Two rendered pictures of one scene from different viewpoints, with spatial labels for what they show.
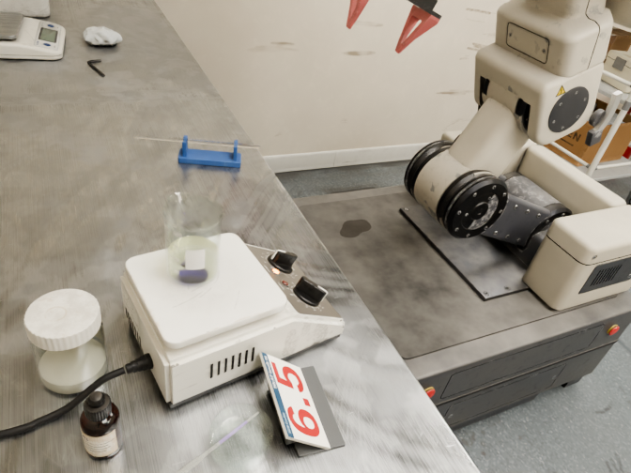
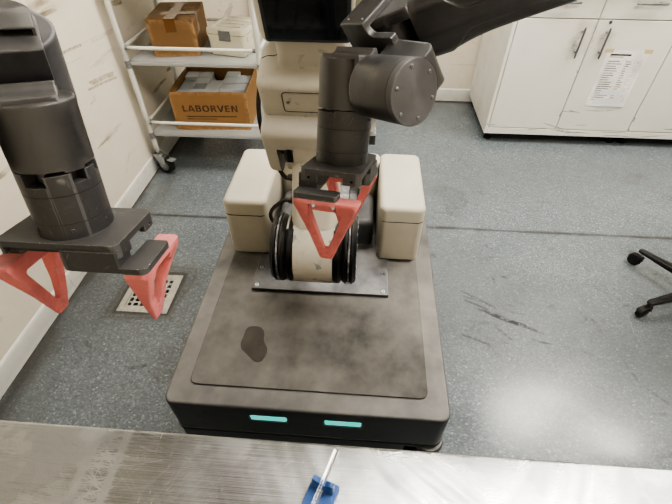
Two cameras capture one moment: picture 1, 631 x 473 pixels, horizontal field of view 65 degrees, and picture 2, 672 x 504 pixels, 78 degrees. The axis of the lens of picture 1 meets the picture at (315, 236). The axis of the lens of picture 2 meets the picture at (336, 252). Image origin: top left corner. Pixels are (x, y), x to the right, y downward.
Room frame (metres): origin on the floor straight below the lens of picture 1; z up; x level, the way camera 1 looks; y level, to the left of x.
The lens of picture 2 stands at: (0.62, 0.27, 1.30)
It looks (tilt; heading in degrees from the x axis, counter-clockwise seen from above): 44 degrees down; 305
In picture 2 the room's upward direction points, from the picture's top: straight up
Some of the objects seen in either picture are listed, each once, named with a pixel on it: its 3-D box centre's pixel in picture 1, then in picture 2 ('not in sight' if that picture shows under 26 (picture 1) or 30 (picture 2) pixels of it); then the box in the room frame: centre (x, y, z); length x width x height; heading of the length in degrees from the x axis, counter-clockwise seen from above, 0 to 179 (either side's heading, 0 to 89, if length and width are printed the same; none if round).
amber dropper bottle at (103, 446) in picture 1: (100, 419); not in sight; (0.22, 0.14, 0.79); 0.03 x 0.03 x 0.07
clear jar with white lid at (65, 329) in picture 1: (69, 342); not in sight; (0.28, 0.20, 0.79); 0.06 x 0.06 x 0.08
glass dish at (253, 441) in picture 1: (240, 437); not in sight; (0.24, 0.03, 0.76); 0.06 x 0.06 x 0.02
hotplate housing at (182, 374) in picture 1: (228, 307); not in sight; (0.36, 0.07, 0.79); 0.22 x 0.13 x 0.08; 130
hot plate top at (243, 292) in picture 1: (206, 283); not in sight; (0.34, 0.09, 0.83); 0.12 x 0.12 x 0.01; 40
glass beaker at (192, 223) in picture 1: (191, 238); not in sight; (0.35, 0.11, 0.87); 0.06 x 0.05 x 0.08; 50
